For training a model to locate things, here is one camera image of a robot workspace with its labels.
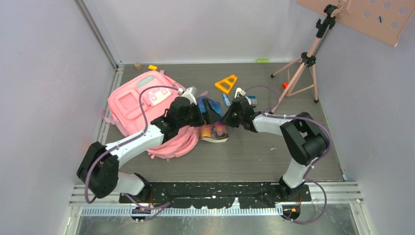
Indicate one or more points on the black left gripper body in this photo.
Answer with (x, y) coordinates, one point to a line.
(194, 118)

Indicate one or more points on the green tape piece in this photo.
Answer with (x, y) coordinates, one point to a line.
(262, 61)

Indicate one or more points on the pink student backpack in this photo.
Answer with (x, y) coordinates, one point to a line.
(147, 96)

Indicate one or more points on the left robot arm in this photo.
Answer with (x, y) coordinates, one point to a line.
(99, 169)

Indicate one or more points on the yellow triangle ruler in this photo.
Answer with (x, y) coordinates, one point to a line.
(225, 85)

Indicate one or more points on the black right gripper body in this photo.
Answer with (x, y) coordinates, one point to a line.
(232, 119)

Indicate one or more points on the dark cover paperback book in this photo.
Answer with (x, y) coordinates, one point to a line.
(214, 133)

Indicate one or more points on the small orange block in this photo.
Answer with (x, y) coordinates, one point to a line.
(285, 85)

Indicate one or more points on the white pink stapler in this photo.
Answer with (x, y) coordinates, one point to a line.
(236, 92)

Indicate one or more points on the blue toy brick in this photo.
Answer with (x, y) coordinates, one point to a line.
(253, 100)

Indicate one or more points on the small wooden block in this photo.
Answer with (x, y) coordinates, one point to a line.
(138, 66)

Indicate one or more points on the pink tripod music stand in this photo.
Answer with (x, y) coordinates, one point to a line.
(383, 20)

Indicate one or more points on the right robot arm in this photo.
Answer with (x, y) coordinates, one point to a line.
(307, 140)

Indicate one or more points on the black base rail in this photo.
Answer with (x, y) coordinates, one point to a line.
(222, 195)

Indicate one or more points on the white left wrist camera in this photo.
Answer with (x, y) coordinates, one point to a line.
(188, 93)

